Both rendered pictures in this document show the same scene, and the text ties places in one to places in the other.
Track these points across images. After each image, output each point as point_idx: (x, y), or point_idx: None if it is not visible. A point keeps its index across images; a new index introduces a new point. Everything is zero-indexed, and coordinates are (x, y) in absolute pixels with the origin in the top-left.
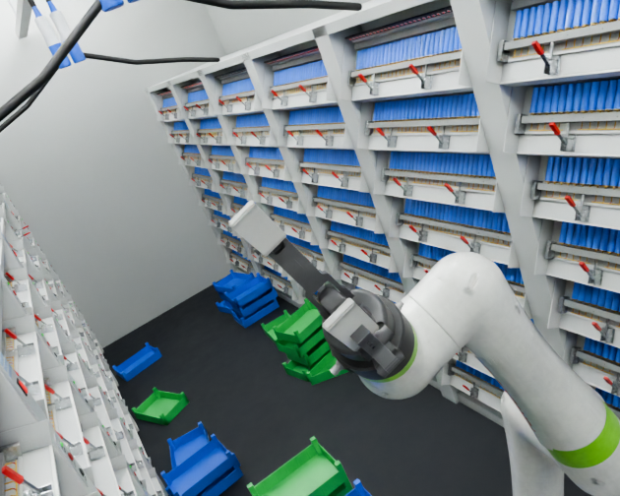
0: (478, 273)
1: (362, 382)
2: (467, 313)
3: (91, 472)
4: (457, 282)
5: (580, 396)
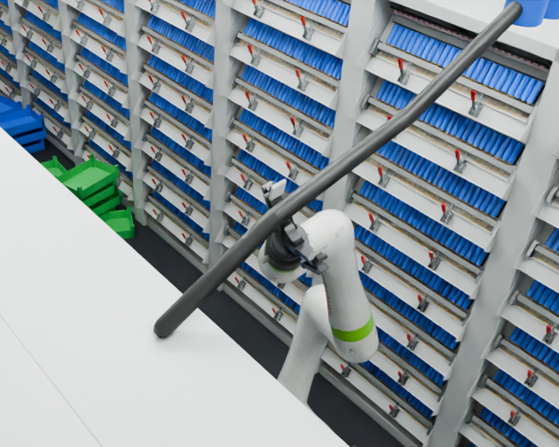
0: (344, 226)
1: (261, 269)
2: (332, 246)
3: None
4: (332, 228)
5: (363, 302)
